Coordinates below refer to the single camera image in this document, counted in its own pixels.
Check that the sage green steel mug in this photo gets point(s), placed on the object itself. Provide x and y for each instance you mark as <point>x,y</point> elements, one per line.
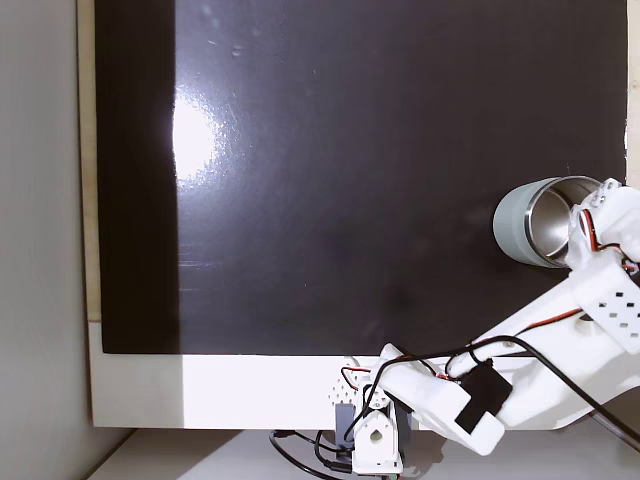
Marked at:
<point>510,225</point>

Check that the black table mat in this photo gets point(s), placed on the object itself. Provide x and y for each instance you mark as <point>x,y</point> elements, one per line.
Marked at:
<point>350,175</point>

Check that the grey table clamp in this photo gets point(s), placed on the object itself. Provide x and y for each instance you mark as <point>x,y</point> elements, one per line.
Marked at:
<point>344,425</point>

